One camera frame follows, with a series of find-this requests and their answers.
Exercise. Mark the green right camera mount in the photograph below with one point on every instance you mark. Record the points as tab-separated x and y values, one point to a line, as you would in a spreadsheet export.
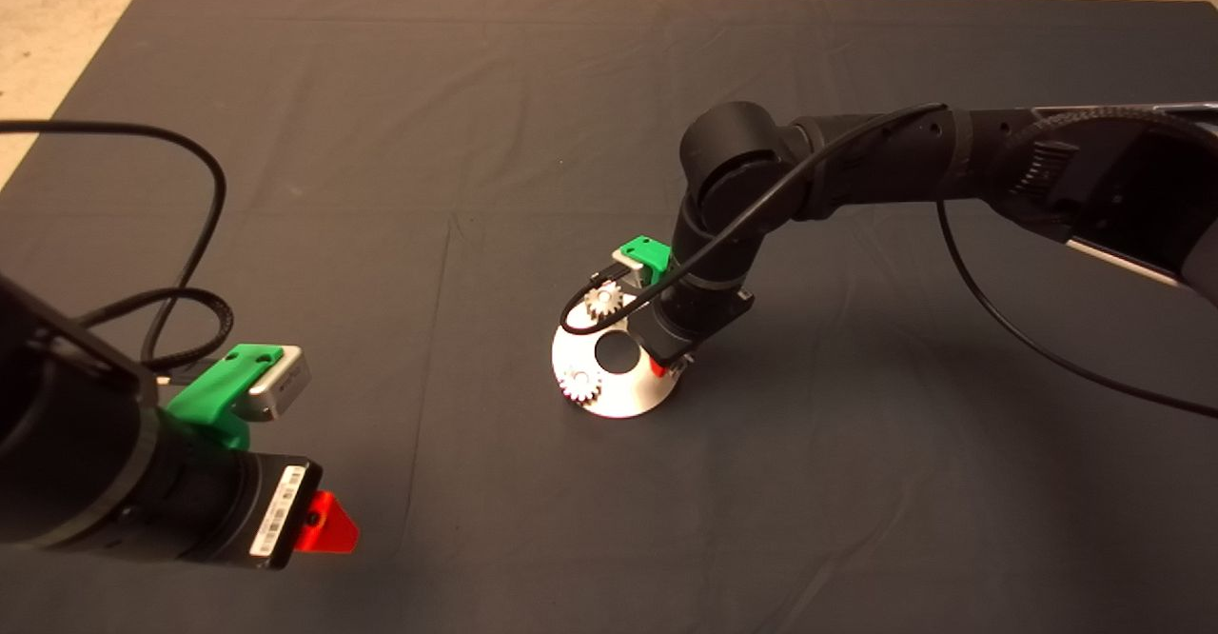
652	253

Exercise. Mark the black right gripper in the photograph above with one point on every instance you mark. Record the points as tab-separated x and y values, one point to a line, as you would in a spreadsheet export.
690	325

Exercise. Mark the round metal carrier plate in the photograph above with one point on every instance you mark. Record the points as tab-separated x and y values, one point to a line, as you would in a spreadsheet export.
628	391

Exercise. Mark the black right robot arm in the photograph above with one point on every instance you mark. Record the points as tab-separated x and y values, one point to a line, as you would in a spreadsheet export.
904	153

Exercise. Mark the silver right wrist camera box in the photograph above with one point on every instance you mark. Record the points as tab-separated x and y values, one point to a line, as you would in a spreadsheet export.
630	267

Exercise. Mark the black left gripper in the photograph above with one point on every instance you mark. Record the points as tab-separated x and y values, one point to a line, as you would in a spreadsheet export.
257	510

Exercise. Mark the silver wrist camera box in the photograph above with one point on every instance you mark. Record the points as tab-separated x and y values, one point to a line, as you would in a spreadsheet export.
630	267
281	386

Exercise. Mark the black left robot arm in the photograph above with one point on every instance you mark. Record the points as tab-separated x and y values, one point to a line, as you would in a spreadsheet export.
76	444

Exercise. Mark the dark grey table cloth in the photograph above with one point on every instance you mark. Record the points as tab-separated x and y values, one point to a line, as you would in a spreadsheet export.
761	520

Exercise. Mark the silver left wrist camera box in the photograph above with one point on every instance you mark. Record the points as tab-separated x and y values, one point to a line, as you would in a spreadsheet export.
281	386

